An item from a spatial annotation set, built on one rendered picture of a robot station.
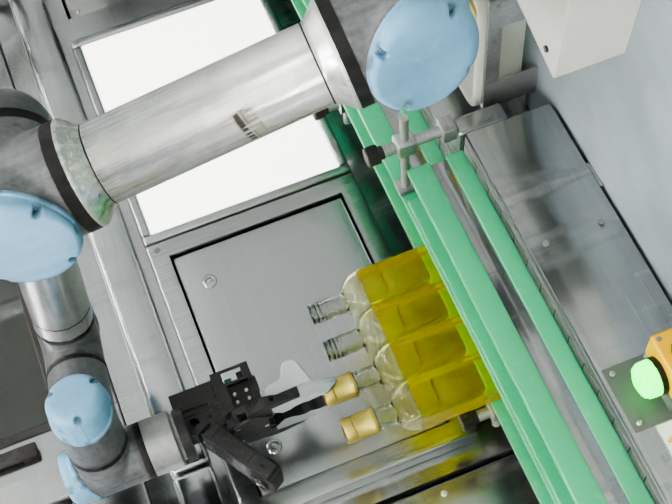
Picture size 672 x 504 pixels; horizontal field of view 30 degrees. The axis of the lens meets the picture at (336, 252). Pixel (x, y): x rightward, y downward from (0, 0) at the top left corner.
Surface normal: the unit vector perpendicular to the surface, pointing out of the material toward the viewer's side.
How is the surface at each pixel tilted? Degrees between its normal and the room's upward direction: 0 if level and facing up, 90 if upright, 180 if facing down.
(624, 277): 90
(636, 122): 0
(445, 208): 90
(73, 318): 108
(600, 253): 90
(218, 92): 79
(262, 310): 90
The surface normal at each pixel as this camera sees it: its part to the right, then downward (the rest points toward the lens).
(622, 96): -0.93, 0.35
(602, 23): 0.37, 0.84
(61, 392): -0.14, -0.63
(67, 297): 0.62, 0.58
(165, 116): -0.14, -0.16
